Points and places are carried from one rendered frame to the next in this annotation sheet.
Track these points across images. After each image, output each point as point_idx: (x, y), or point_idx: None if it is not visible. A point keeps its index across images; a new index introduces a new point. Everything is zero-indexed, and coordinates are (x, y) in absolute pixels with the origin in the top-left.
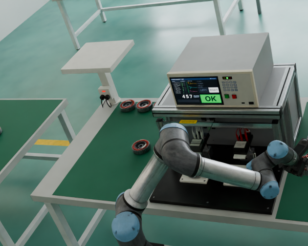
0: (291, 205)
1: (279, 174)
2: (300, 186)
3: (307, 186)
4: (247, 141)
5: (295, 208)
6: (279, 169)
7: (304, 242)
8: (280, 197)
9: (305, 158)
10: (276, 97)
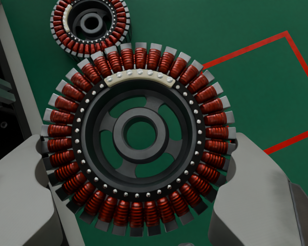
0: (129, 243)
1: (16, 142)
2: (111, 145)
3: (128, 133)
4: None
5: (148, 245)
6: (4, 116)
7: None
8: (77, 224)
9: (96, 92)
10: None
